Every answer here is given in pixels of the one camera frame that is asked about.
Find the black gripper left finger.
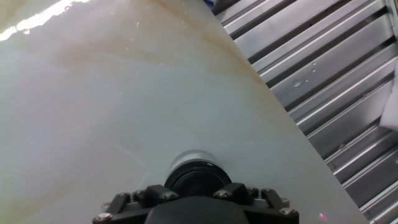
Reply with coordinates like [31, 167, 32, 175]
[92, 184, 180, 224]

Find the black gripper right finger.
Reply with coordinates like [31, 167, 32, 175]
[213, 182, 299, 224]

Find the clear glass jar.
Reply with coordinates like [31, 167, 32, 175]
[169, 149, 218, 175]

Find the white marble pattern slab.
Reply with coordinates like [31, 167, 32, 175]
[0, 0, 371, 224]

